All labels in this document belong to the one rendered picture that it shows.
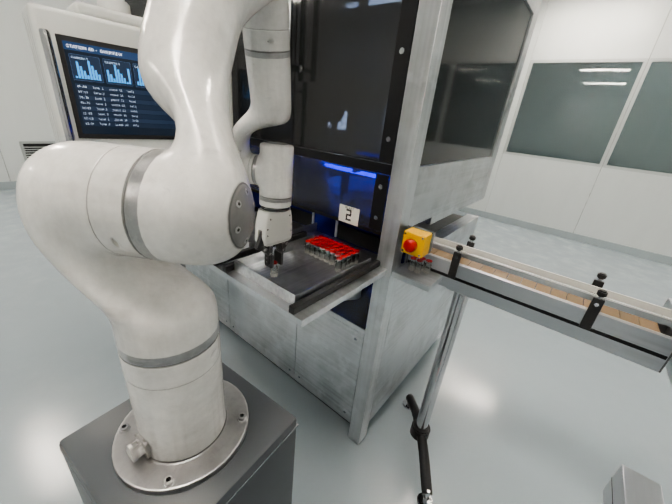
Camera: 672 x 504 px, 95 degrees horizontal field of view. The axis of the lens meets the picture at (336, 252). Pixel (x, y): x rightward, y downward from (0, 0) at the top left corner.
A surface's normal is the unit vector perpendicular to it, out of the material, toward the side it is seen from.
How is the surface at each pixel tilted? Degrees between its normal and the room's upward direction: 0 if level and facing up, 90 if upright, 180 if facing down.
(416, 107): 90
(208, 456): 0
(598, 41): 90
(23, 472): 0
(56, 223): 93
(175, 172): 48
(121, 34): 90
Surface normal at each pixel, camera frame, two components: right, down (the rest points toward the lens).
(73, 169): -0.03, -0.33
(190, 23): 0.45, -0.07
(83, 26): 0.71, 0.35
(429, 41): -0.62, 0.26
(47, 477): 0.09, -0.91
